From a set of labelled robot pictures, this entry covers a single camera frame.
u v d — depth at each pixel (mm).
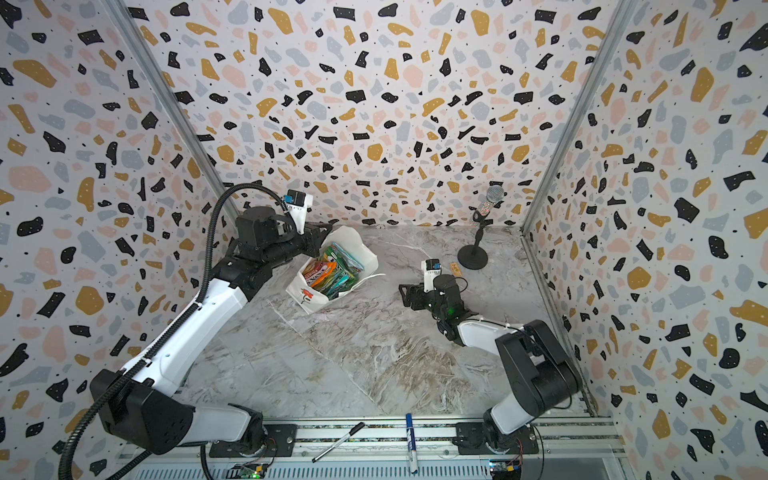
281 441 733
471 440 731
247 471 702
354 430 759
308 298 815
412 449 717
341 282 919
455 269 1088
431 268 806
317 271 924
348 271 941
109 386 388
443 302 705
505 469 715
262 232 557
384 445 735
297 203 623
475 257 1121
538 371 458
